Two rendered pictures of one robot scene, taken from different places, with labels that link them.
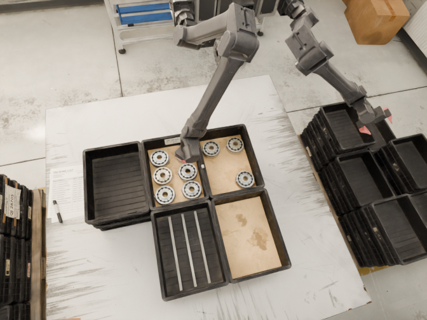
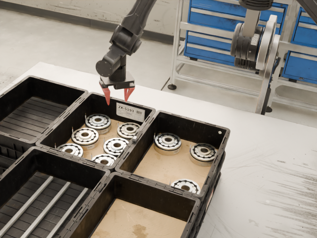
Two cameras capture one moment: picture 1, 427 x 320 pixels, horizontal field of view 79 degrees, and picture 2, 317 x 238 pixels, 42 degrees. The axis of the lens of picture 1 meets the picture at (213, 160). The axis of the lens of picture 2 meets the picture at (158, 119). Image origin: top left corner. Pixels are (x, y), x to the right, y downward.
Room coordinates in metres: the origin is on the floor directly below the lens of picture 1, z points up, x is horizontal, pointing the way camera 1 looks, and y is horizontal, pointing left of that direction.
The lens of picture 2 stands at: (-0.29, -0.77, 1.83)
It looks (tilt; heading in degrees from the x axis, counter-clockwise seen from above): 35 degrees down; 41
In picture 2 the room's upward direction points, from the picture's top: 5 degrees clockwise
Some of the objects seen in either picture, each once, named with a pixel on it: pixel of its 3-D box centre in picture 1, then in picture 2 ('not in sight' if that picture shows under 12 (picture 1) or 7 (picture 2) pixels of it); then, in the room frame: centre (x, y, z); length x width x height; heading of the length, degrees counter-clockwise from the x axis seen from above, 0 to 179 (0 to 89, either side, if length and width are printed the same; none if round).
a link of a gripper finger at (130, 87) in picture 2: not in sight; (121, 90); (0.54, 0.12, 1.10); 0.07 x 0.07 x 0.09; 66
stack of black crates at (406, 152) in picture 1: (399, 171); not in sight; (1.05, -1.50, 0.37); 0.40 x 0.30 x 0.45; 24
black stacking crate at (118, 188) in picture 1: (117, 183); (32, 118); (0.39, 0.47, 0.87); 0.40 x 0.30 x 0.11; 22
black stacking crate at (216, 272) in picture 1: (188, 247); (37, 211); (0.13, 0.04, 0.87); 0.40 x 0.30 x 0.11; 22
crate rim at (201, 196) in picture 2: (228, 159); (176, 150); (0.62, -0.08, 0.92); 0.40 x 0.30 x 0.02; 22
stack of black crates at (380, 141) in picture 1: (366, 136); not in sight; (1.41, -1.33, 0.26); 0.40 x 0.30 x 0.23; 24
